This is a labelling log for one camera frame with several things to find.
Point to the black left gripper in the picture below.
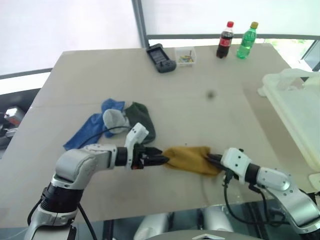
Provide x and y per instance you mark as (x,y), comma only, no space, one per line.
(141,156)

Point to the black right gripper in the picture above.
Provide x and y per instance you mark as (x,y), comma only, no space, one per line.
(221,164)

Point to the mustard yellow sock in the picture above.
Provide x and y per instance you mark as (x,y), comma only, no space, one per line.
(190,158)

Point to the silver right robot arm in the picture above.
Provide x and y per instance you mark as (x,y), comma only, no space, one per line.
(280,182)

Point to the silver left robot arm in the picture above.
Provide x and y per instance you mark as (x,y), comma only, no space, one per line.
(75,165)

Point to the white plastic bin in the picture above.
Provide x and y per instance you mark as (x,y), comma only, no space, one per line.
(295,105)

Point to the clear box with coloured clips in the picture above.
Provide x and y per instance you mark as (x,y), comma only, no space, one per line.
(185,57)

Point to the red and grey box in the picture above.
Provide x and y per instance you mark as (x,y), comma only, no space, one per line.
(15,116)

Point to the dark green sock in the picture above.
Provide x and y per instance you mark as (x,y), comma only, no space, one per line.
(141,117)

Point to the light grey sock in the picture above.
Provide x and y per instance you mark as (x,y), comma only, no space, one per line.
(115,118)

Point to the silver rounded robot leg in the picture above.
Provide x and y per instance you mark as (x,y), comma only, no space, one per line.
(217,218)
(150,226)

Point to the blue sock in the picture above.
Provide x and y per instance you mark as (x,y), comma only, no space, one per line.
(86,130)

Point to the black table leg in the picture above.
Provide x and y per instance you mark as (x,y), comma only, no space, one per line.
(108,231)

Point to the black handheld device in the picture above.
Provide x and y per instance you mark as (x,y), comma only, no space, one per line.
(160,57)

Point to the cola bottle with red cap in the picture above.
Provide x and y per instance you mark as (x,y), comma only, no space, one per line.
(225,43)

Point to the green bottle with yellow cap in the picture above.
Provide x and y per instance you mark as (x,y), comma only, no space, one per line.
(246,43)

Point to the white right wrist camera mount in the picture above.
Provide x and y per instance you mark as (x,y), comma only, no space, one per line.
(236,161)

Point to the grey window frame post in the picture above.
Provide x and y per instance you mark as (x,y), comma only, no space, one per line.
(140,23)

